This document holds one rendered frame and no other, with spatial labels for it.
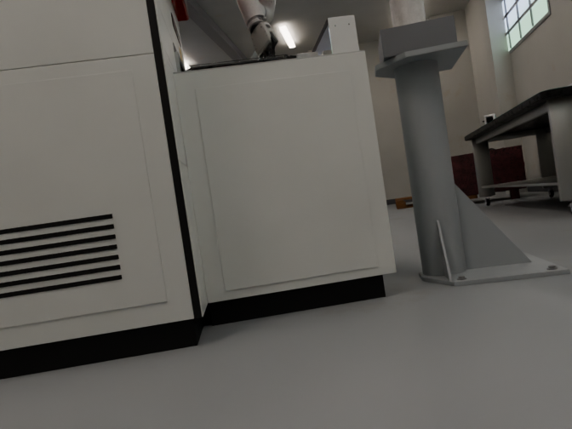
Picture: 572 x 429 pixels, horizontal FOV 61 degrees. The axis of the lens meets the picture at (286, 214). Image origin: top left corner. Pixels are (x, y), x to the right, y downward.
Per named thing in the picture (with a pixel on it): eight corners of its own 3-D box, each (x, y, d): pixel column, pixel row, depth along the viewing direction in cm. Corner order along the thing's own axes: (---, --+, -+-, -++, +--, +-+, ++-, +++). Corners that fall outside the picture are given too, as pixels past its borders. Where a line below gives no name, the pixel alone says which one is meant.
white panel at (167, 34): (153, 53, 132) (131, -94, 131) (185, 112, 213) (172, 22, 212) (165, 51, 132) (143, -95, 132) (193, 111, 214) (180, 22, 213)
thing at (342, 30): (333, 59, 163) (327, 17, 163) (309, 97, 218) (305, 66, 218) (360, 55, 164) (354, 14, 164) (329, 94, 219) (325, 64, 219)
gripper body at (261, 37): (271, 19, 193) (282, 42, 190) (259, 36, 200) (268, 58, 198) (257, 16, 188) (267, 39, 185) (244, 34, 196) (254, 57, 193)
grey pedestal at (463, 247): (526, 256, 199) (499, 58, 198) (570, 274, 156) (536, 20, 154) (401, 271, 208) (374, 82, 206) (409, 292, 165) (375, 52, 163)
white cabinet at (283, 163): (211, 328, 154) (173, 73, 152) (222, 283, 250) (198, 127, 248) (405, 296, 160) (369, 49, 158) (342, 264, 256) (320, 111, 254)
